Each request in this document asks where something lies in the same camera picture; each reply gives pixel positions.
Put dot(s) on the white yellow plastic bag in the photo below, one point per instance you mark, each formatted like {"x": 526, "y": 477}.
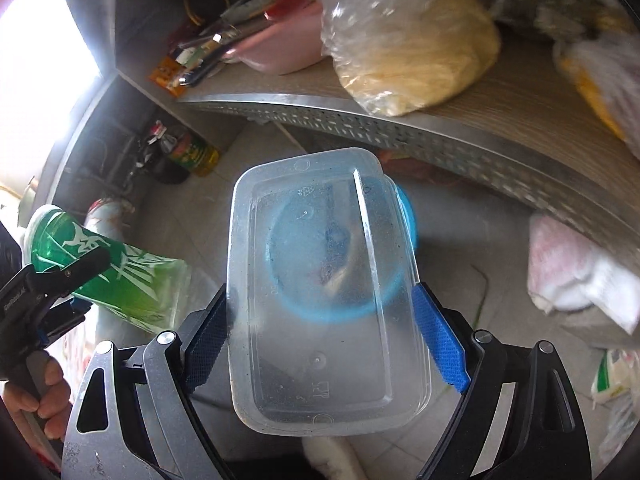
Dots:
{"x": 595, "y": 75}

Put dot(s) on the pink basin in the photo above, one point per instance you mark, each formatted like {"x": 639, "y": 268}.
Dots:
{"x": 290, "y": 45}

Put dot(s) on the bundle of kitchen utensils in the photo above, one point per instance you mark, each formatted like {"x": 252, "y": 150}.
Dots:
{"x": 225, "y": 35}

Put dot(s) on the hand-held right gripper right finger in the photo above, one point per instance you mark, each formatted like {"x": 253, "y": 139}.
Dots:
{"x": 440, "y": 340}

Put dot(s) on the white green bag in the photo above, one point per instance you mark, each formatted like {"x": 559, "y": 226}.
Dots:
{"x": 612, "y": 375}

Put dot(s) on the green plastic cup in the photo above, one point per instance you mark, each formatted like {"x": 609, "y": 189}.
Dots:
{"x": 130, "y": 280}

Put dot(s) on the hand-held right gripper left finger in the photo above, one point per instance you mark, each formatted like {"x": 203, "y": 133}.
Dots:
{"x": 205, "y": 350}

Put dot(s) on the clear plastic container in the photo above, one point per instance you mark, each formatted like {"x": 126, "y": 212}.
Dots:
{"x": 325, "y": 360}

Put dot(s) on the cooking oil bottle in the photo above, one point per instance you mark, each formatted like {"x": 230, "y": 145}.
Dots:
{"x": 197, "y": 152}

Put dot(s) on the window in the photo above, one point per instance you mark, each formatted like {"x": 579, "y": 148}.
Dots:
{"x": 40, "y": 85}

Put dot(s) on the metal edged shelf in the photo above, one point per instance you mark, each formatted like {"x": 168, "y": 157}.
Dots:
{"x": 500, "y": 125}

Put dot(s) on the person's left hand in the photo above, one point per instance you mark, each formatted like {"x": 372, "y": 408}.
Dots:
{"x": 50, "y": 400}

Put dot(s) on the orange packet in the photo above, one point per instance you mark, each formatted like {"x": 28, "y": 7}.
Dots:
{"x": 165, "y": 76}

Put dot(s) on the blue plastic wastebasket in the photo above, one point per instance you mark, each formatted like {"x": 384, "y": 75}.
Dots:
{"x": 406, "y": 210}

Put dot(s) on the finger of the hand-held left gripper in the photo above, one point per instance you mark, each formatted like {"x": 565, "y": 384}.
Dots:
{"x": 75, "y": 270}
{"x": 65, "y": 322}

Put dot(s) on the plastic bag of yellow food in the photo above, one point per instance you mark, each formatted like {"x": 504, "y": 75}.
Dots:
{"x": 415, "y": 60}

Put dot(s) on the pink white plastic bag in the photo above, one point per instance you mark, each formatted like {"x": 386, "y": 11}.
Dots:
{"x": 575, "y": 265}

